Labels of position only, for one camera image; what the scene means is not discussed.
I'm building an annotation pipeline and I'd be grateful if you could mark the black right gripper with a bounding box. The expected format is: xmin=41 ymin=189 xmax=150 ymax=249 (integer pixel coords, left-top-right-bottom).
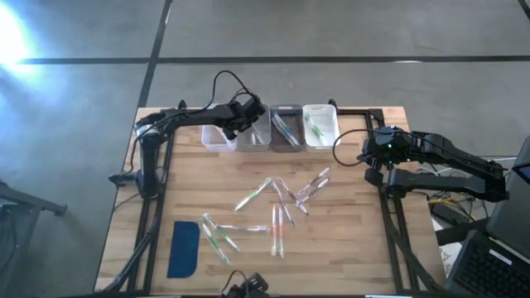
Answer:
xmin=356 ymin=138 xmax=393 ymax=187

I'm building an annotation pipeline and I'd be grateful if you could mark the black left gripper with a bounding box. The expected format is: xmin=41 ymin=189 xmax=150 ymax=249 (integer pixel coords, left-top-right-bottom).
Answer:
xmin=223 ymin=103 xmax=258 ymax=141

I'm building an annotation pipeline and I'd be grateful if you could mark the blue toothbrush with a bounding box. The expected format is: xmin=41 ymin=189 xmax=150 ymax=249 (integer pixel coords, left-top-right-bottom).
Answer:
xmin=272 ymin=112 xmax=296 ymax=142
xmin=272 ymin=113 xmax=300 ymax=148
xmin=275 ymin=118 xmax=302 ymax=149

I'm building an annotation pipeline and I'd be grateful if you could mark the light grey plastic bin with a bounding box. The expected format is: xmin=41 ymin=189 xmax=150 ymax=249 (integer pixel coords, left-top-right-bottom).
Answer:
xmin=235 ymin=105 xmax=272 ymax=152

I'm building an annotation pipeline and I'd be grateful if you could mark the clear plastic bin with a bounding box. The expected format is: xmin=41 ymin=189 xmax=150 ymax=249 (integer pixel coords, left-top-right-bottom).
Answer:
xmin=200 ymin=123 xmax=238 ymax=152

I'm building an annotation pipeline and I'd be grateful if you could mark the dark grey plastic bin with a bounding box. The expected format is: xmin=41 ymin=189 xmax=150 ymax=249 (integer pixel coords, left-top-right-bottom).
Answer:
xmin=270 ymin=103 xmax=306 ymax=153

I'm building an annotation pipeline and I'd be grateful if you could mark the white plastic bin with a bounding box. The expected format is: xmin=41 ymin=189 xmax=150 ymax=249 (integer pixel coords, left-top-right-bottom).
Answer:
xmin=301 ymin=103 xmax=342 ymax=153

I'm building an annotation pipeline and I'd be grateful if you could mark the black power brick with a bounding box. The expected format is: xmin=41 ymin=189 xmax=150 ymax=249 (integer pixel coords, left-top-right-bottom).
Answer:
xmin=431 ymin=202 xmax=467 ymax=227

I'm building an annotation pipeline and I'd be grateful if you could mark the black support bar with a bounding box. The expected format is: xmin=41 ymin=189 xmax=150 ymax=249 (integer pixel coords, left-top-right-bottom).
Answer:
xmin=434 ymin=218 xmax=496 ymax=246

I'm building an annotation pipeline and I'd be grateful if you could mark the white paper sheet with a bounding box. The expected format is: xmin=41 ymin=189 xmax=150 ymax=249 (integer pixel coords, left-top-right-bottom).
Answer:
xmin=437 ymin=242 xmax=461 ymax=276

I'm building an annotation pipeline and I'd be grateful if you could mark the dark blue mat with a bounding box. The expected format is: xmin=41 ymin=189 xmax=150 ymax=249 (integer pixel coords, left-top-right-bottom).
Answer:
xmin=166 ymin=220 xmax=201 ymax=279

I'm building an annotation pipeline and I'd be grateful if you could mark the grey laptop screen back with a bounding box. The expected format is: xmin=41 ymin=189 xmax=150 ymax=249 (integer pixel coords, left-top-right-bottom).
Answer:
xmin=484 ymin=136 xmax=530 ymax=260

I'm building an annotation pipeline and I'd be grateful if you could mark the open black keyboard laptop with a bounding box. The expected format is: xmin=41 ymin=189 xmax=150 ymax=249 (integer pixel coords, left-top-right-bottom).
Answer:
xmin=445 ymin=229 xmax=530 ymax=298

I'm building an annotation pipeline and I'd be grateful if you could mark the black metal stand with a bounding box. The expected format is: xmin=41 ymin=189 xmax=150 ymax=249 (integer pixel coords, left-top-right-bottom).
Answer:
xmin=0 ymin=180 xmax=68 ymax=298

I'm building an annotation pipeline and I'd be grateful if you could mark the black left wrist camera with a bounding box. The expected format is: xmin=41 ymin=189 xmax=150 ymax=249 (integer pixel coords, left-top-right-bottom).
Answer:
xmin=244 ymin=95 xmax=267 ymax=121

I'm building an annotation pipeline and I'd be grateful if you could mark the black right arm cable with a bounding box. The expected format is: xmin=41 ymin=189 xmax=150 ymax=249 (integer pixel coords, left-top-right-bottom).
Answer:
xmin=332 ymin=128 xmax=378 ymax=167

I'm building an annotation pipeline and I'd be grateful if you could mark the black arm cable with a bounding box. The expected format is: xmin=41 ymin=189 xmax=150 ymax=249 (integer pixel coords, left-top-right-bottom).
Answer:
xmin=210 ymin=70 xmax=258 ymax=108
xmin=332 ymin=128 xmax=378 ymax=167

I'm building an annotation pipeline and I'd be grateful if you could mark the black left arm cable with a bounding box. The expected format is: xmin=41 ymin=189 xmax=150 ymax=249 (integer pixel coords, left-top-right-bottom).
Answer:
xmin=210 ymin=70 xmax=258 ymax=108

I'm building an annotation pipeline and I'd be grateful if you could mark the yellow cable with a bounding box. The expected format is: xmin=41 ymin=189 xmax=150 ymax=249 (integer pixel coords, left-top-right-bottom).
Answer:
xmin=428 ymin=197 xmax=471 ymax=208

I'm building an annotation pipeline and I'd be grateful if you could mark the black cabled device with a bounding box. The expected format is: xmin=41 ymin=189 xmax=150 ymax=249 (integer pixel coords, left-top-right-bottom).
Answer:
xmin=221 ymin=271 xmax=270 ymax=298

